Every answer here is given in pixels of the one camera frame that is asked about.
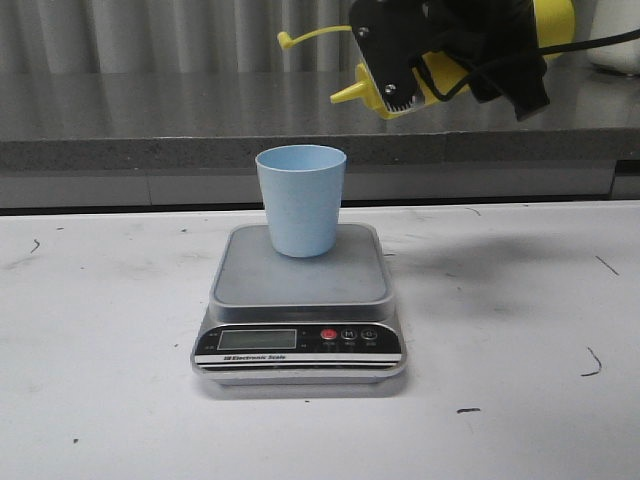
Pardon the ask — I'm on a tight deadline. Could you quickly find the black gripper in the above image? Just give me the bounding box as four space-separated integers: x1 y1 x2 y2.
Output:
348 0 550 121

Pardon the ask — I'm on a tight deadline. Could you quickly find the yellow squeeze bottle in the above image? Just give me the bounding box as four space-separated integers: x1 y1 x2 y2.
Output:
277 1 576 119

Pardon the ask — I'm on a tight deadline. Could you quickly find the light blue plastic cup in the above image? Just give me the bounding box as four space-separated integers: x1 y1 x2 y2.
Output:
255 145 347 258

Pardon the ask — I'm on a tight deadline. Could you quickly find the silver electronic kitchen scale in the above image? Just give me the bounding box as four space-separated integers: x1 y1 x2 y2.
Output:
191 223 407 386

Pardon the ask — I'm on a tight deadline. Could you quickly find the grey stone counter shelf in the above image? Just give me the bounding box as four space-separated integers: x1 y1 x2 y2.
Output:
1 64 639 214

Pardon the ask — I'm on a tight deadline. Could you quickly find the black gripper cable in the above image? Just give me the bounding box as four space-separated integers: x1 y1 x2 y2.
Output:
412 27 640 104

